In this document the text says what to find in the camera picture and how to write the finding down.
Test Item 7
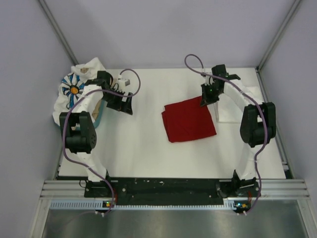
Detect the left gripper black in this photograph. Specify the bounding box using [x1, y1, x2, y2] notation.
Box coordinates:
[101, 88, 132, 115]

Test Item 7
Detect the red t shirt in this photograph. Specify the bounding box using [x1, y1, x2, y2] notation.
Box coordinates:
[161, 96, 216, 143]

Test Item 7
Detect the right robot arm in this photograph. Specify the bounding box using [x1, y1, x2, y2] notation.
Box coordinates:
[201, 64, 276, 198]

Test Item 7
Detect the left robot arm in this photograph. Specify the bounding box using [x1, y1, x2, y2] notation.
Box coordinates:
[59, 71, 134, 197]

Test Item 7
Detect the teal plastic bin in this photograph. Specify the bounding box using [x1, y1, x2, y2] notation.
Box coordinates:
[53, 99, 105, 131]

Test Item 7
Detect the folded white t shirt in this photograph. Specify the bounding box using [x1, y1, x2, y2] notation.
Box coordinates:
[214, 94, 243, 124]

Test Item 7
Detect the white crumpled t shirt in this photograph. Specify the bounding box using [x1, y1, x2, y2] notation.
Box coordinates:
[71, 57, 106, 82]

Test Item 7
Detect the white flower print t shirt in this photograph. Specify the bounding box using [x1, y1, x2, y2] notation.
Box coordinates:
[52, 71, 96, 128]

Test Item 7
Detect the tan t shirt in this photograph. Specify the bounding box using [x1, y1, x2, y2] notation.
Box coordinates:
[75, 66, 106, 120]

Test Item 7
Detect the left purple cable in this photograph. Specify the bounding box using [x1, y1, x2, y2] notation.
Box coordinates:
[60, 68, 142, 216]

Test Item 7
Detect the purple cable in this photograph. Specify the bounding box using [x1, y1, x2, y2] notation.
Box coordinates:
[60, 68, 142, 216]
[184, 54, 269, 216]

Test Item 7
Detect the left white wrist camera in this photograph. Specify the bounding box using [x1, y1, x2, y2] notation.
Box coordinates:
[116, 78, 131, 92]

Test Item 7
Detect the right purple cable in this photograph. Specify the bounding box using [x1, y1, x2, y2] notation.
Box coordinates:
[184, 54, 269, 216]

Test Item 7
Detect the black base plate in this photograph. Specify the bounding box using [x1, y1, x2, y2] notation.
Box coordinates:
[84, 177, 260, 206]

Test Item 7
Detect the left aluminium frame post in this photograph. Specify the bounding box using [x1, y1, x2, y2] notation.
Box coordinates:
[37, 0, 79, 65]

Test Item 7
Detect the aluminium frame post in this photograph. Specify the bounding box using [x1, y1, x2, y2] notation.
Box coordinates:
[37, 0, 79, 65]
[256, 0, 303, 72]

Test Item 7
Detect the grey slotted cable duct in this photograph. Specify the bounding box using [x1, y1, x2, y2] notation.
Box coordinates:
[50, 199, 250, 212]

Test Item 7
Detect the right aluminium frame post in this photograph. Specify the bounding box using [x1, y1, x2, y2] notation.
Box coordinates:
[256, 0, 303, 72]

